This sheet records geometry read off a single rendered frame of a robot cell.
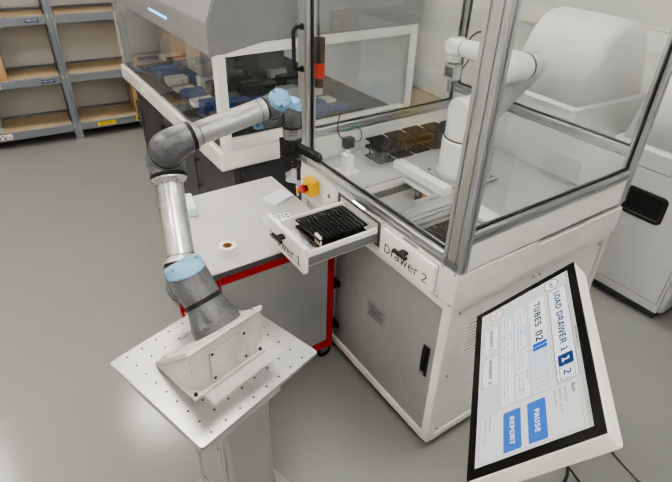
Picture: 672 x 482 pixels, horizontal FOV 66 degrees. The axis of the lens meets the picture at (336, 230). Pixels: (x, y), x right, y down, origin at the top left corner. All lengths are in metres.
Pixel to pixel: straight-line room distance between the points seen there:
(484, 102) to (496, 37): 0.17
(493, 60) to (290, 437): 1.71
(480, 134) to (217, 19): 1.34
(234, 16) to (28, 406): 1.96
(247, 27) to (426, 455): 2.00
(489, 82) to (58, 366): 2.36
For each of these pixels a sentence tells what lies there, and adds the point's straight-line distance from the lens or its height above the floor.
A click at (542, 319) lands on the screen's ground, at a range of 1.34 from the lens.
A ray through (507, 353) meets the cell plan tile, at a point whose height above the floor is 1.04.
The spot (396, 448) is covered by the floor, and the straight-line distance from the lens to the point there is 2.39.
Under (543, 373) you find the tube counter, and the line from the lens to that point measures 1.22.
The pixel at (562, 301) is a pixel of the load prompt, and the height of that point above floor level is 1.16.
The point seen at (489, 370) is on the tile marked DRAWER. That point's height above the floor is 1.00.
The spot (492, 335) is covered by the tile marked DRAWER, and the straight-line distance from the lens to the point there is 1.43.
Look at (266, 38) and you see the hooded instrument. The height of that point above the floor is 1.41.
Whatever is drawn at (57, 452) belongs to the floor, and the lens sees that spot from 2.59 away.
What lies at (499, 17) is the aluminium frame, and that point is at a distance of 1.42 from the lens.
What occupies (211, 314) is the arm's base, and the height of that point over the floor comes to 0.94.
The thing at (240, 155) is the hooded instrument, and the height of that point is 0.87.
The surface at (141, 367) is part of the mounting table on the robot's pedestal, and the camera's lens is 1.70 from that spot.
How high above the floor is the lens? 1.95
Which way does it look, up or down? 33 degrees down
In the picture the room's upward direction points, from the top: 2 degrees clockwise
